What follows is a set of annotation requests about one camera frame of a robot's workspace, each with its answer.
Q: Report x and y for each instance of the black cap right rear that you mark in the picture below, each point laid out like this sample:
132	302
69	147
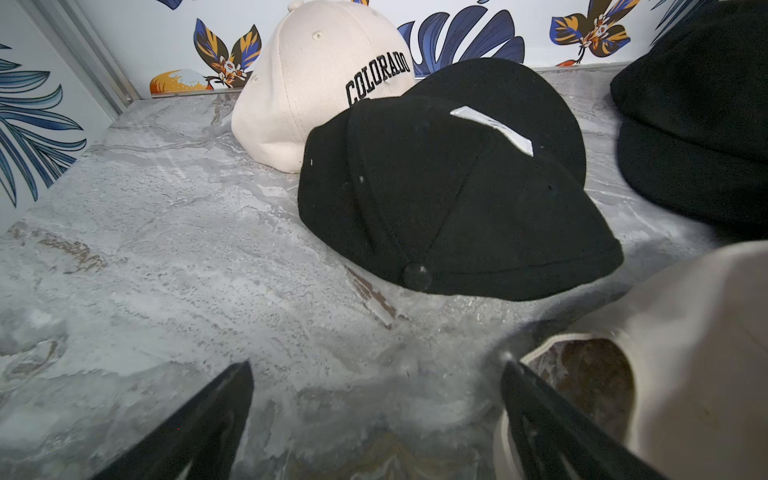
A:
693	137

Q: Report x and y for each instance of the cream colorado cap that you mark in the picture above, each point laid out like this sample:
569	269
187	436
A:
323	57
676	369

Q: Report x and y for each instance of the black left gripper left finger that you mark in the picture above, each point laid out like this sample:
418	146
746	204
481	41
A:
200	440

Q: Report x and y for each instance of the cream Colorado cap back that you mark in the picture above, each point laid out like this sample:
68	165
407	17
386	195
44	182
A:
323	57

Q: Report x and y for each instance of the black cap with white label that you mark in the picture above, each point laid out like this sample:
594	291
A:
470	183

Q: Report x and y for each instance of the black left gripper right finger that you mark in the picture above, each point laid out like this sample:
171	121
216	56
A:
543	436

